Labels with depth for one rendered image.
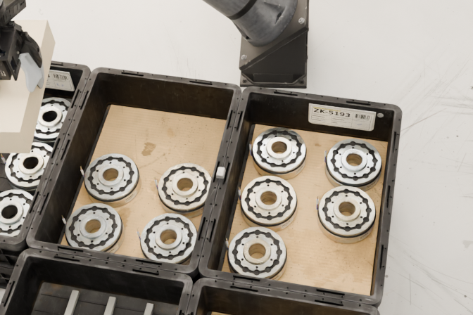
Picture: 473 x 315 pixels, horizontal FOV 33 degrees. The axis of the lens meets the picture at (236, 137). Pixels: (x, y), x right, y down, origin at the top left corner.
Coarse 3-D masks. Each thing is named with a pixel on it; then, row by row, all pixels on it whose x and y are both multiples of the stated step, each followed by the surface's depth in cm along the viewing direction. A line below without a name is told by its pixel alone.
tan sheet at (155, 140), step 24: (120, 120) 161; (144, 120) 160; (168, 120) 160; (192, 120) 160; (216, 120) 160; (96, 144) 158; (120, 144) 157; (144, 144) 157; (168, 144) 157; (192, 144) 156; (216, 144) 156; (144, 168) 154; (168, 168) 154; (144, 192) 151; (120, 216) 148; (144, 216) 148; (168, 240) 145
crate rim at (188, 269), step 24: (96, 72) 155; (120, 72) 155; (144, 72) 155; (240, 96) 150; (72, 120) 149; (216, 168) 141; (48, 192) 140; (216, 192) 138; (144, 264) 131; (168, 264) 131; (192, 264) 131
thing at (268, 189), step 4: (264, 188) 146; (268, 188) 146; (272, 188) 146; (276, 188) 146; (260, 192) 145; (264, 192) 145; (268, 192) 146; (272, 192) 145; (276, 192) 145; (256, 196) 145; (260, 196) 145; (276, 196) 145; (280, 196) 144; (256, 200) 144; (260, 200) 144; (276, 200) 144; (280, 200) 144; (256, 204) 144; (260, 204) 144; (264, 204) 144; (272, 204) 144; (276, 204) 144; (280, 204) 144; (260, 208) 144; (264, 208) 143; (268, 208) 143; (272, 208) 143; (276, 208) 144
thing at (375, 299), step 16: (288, 96) 149; (304, 96) 149; (320, 96) 149; (240, 112) 148; (400, 112) 146; (240, 128) 146; (400, 128) 144; (224, 192) 138; (384, 208) 135; (384, 224) 133; (208, 240) 133; (384, 240) 131; (208, 256) 131; (384, 256) 130; (208, 272) 130; (224, 272) 130; (384, 272) 128; (272, 288) 128; (288, 288) 129; (304, 288) 127; (320, 288) 127
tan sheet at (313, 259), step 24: (312, 144) 155; (384, 144) 154; (312, 168) 152; (384, 168) 151; (312, 192) 149; (240, 216) 147; (312, 216) 146; (288, 240) 143; (312, 240) 143; (288, 264) 141; (312, 264) 141; (336, 264) 140; (360, 264) 140; (336, 288) 138; (360, 288) 138
